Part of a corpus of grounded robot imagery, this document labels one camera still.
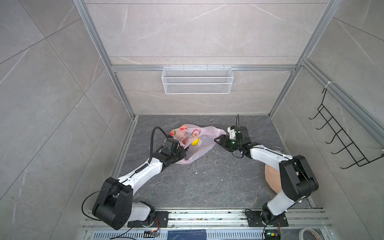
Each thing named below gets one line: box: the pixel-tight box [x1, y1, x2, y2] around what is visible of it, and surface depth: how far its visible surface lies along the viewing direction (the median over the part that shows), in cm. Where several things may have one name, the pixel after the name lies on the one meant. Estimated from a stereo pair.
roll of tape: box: [298, 228, 322, 240], surface depth 70 cm
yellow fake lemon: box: [191, 138, 199, 146], surface depth 100 cm
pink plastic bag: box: [168, 124, 227, 164], surface depth 97 cm
